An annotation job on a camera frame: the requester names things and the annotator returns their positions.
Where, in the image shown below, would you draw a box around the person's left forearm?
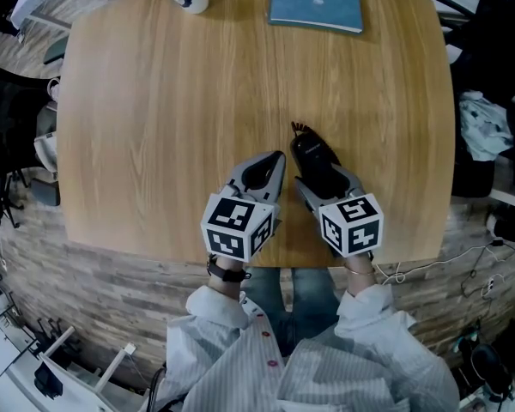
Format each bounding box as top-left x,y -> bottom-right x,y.
205,253 -> 252,298

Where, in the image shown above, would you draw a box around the black pouch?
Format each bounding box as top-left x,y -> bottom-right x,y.
33,362 -> 64,398

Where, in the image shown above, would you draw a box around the black mesh office chair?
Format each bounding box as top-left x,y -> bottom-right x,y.
0,36 -> 70,235
444,0 -> 515,199

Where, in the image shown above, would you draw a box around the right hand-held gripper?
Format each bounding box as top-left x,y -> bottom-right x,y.
294,164 -> 385,258

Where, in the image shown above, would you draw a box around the white frame table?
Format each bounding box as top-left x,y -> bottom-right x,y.
8,324 -> 138,412

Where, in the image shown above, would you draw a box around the white floor cable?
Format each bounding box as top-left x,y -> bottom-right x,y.
375,242 -> 501,286

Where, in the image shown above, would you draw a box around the black wristwatch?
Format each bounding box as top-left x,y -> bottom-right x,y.
206,255 -> 252,283

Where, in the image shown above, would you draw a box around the person's white striped shirt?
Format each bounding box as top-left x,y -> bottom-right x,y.
148,283 -> 461,412

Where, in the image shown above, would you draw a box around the person's blue jeans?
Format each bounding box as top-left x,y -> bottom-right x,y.
242,266 -> 342,358

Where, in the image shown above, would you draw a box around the person's right forearm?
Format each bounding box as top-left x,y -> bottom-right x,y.
342,253 -> 377,296

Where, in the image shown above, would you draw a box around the white keypad telephone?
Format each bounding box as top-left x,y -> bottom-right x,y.
33,130 -> 59,173

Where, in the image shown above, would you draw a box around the white side table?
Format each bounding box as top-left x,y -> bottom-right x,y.
488,186 -> 515,215

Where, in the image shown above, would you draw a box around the blue notebook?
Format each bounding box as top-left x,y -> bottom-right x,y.
268,0 -> 365,37

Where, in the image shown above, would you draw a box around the white power plug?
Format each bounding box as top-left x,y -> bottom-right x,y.
482,272 -> 506,298

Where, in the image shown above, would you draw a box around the black bag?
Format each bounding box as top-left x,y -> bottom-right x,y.
488,212 -> 515,251

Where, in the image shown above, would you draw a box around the black floor cable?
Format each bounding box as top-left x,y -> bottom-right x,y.
459,240 -> 515,300

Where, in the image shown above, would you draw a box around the black round helmet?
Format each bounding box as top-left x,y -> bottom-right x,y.
457,336 -> 515,403

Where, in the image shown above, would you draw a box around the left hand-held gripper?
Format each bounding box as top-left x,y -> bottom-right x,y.
200,151 -> 287,262

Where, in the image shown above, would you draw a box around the black body cable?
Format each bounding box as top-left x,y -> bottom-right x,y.
148,367 -> 168,412

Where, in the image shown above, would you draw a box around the white paper cup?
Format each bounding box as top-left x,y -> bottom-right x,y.
46,76 -> 63,101

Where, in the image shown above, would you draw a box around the gold bangle bracelet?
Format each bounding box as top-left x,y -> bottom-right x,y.
342,262 -> 377,276

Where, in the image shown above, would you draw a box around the crumpled white cloth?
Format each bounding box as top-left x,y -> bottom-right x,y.
458,90 -> 515,162

